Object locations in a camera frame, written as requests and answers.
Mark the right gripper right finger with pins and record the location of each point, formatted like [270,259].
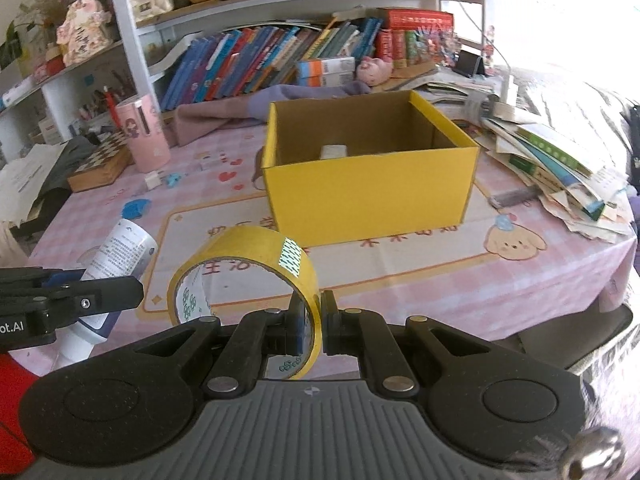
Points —
[365,335]

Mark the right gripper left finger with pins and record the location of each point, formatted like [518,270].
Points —
[259,335]

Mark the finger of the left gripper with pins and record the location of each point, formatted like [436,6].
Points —
[70,303]
[54,278]

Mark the white lotion tube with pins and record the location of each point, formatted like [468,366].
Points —
[114,276]

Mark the yellow tape roll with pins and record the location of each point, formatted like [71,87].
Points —
[246,268]

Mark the white wall charger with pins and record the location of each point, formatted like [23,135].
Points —
[153,180]

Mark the blue whistle toy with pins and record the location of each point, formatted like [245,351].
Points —
[172,180]

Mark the blue crumpled wrapper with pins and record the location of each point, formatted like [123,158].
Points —
[135,209]

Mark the white paper sheets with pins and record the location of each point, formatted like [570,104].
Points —
[22,180]

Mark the wooden chess board box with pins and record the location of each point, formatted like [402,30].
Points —
[103,166]

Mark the pink cylindrical pen holder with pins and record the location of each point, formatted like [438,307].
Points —
[144,133]

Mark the yellow cardboard box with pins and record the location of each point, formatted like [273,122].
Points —
[409,168]

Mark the white charger block in box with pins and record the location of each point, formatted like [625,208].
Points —
[333,151]

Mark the purple pink cloth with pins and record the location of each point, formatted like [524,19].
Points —
[192,121]

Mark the pink doll figurine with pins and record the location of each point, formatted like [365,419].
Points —
[83,32]

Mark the orange white boxed book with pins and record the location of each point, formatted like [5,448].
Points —
[326,72]

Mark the pink pig plush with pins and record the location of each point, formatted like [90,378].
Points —
[374,71]

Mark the white wooden bookshelf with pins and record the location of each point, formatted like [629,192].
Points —
[165,30]

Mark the row of colourful books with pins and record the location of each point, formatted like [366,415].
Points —
[244,60]

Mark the stack of papers and books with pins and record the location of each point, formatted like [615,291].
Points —
[566,165]

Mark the black phone stand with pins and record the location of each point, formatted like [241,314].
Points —
[469,65]

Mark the red thick dictionary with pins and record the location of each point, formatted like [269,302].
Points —
[409,19]

